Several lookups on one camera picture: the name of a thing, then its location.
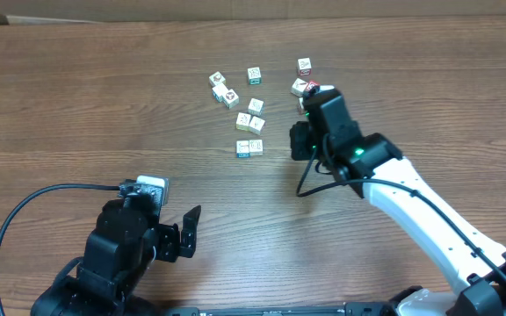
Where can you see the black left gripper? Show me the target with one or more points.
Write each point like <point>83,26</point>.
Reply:
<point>169,245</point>

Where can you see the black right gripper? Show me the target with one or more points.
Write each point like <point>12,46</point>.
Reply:
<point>301,136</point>

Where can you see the plain wooden block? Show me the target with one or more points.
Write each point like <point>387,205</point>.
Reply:
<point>256,147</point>

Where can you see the wooden block blue side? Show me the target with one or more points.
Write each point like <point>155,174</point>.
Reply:
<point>242,149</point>

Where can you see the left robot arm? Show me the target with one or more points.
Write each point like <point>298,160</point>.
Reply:
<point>127,238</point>

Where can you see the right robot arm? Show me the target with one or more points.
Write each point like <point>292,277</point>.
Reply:
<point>375,168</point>

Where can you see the wooden block pretzel picture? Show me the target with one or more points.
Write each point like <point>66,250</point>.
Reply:
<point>301,107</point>

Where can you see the wooden block ice cream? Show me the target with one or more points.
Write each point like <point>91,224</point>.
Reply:
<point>256,125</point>

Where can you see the wooden block fish picture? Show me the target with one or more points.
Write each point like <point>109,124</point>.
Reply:
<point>255,107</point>

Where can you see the wooden block brush picture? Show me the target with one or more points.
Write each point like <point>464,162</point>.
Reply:
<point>298,87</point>

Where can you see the wooden block yellow side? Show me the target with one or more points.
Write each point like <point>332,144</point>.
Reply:
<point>242,121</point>

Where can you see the red block upper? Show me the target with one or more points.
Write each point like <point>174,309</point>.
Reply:
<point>311,85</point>

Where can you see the wooden block red side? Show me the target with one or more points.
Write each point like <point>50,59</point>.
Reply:
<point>304,66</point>

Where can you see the wooden block round picture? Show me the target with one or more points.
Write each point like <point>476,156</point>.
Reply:
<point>230,99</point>

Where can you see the wooden block green side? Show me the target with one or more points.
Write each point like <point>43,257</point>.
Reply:
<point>254,76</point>

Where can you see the wooden block letter blue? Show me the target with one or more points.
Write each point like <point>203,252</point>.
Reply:
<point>219,91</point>

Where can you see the wooden block brown picture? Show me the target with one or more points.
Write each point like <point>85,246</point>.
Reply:
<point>216,79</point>

